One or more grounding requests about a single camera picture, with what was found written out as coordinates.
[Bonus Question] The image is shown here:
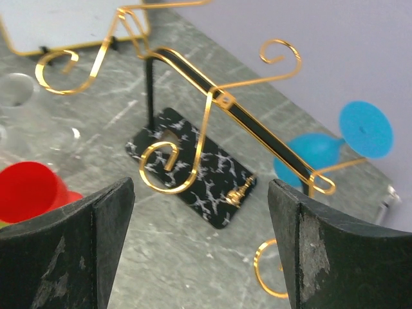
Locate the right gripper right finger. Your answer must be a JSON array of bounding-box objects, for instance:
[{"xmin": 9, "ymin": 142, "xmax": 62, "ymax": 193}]
[{"xmin": 268, "ymin": 180, "xmax": 411, "ymax": 308}]

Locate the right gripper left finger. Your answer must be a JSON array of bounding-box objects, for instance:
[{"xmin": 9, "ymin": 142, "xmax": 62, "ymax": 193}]
[{"xmin": 1, "ymin": 177, "xmax": 135, "ymax": 308}]

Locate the blue plastic wine glass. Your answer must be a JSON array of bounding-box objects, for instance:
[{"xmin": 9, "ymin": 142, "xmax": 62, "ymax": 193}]
[{"xmin": 286, "ymin": 100, "xmax": 394, "ymax": 195}]

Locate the gold wine glass rack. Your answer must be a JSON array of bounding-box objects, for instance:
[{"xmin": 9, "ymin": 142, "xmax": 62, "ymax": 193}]
[{"xmin": 34, "ymin": 0, "xmax": 368, "ymax": 300}]

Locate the red plastic wine glass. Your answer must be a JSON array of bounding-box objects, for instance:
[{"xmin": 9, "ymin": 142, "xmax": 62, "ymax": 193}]
[{"xmin": 1, "ymin": 162, "xmax": 82, "ymax": 225}]

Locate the front clear wine glass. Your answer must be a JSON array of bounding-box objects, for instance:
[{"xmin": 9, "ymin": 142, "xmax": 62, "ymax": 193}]
[{"xmin": 1, "ymin": 126, "xmax": 81, "ymax": 172}]

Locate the clear wine glass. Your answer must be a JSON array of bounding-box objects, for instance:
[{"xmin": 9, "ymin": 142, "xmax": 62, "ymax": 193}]
[
  {"xmin": 1, "ymin": 126, "xmax": 81, "ymax": 172},
  {"xmin": 1, "ymin": 73, "xmax": 40, "ymax": 109}
]

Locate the rear clear wine glass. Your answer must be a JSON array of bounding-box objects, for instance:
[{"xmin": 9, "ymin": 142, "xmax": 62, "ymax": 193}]
[{"xmin": 1, "ymin": 73, "xmax": 40, "ymax": 109}]

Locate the gold framed whiteboard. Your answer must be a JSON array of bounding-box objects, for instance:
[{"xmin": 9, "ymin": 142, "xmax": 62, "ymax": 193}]
[{"xmin": 0, "ymin": 0, "xmax": 152, "ymax": 57}]

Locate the metal corner bracket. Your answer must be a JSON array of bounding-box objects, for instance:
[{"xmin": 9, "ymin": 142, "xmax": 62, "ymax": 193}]
[{"xmin": 375, "ymin": 185, "xmax": 402, "ymax": 226}]

